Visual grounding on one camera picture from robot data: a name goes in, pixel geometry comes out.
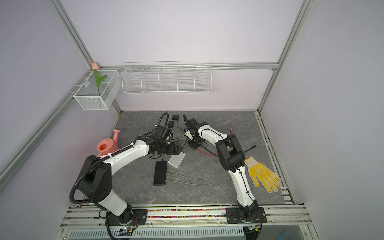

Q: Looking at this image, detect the black network switch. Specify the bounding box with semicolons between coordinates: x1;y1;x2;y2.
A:
153;161;168;186

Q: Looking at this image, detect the red ethernet cable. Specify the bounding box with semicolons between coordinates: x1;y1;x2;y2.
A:
196;128;234;157

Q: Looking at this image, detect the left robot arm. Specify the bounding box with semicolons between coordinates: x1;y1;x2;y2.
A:
69;113;181;225

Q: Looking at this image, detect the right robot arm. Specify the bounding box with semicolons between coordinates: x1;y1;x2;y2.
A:
183;115;259;222

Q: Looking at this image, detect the black power adapter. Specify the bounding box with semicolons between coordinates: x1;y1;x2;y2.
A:
167;121;175;129
172;115;180;121

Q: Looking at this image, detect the pink watering can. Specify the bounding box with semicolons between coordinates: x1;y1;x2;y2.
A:
97;130;121;157

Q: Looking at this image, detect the yellow work glove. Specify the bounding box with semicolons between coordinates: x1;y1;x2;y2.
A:
245;157;281;194

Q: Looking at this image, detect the artificial tulip flower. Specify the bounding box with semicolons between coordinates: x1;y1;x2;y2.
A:
92;63;107;97

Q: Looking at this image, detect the grey ethernet cable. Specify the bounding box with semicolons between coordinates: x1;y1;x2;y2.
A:
166;169;230;187

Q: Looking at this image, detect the long white wire basket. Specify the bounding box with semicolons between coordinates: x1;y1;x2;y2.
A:
122;61;213;94

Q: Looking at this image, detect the small white wire basket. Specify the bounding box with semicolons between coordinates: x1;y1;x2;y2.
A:
74;70;122;111

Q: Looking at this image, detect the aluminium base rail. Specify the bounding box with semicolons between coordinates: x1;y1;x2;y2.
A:
55;205;319;240

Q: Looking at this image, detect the aluminium frame rail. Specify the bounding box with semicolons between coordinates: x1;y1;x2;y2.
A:
0;0;316;193

